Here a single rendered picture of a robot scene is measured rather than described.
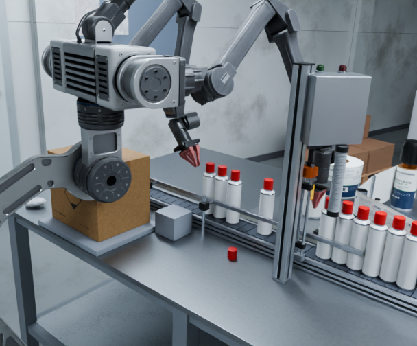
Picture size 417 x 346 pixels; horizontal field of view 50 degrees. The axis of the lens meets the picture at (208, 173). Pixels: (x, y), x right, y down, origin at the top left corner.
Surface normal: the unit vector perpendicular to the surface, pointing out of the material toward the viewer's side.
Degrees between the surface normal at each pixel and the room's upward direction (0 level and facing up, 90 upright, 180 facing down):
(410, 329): 0
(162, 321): 0
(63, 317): 0
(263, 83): 90
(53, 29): 90
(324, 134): 90
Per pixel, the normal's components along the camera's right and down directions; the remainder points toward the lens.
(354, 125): 0.27, 0.32
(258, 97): 0.64, 0.27
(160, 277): 0.04, -0.94
